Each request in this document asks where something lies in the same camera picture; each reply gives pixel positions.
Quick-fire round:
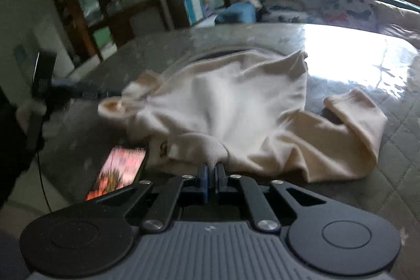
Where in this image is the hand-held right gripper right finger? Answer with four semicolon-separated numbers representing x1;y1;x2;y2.
213;163;329;232

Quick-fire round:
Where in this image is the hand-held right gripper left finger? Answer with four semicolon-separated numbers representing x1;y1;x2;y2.
95;165;211;232

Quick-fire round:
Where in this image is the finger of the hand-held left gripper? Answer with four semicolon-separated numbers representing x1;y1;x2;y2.
53;78;109;99

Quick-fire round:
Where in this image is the cream sweatshirt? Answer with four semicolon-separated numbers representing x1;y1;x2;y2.
98;50;388;184

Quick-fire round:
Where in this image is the person's left forearm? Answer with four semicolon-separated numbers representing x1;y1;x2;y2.
16;99;47;134

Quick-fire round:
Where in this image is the dark wooden display cabinet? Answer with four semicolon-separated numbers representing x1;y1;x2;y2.
51;0;124;69

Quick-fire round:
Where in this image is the smartphone with pink screen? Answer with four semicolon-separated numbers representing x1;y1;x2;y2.
86;146;147;201

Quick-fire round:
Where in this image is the dark wooden sideboard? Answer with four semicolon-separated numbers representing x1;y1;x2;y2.
87;0;173;48

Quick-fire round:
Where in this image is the blue and white cabinet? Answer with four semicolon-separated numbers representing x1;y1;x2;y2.
180;0;208;26

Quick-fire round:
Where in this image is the blue cloth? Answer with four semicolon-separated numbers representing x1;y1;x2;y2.
215;2;258;25

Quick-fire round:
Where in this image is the butterfly print cushion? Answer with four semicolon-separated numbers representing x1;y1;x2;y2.
259;0;379;33

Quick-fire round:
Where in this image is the beige sofa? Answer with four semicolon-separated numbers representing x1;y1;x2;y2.
374;0;420;48

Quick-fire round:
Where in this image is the black cable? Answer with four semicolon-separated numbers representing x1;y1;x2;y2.
34;136;54;212

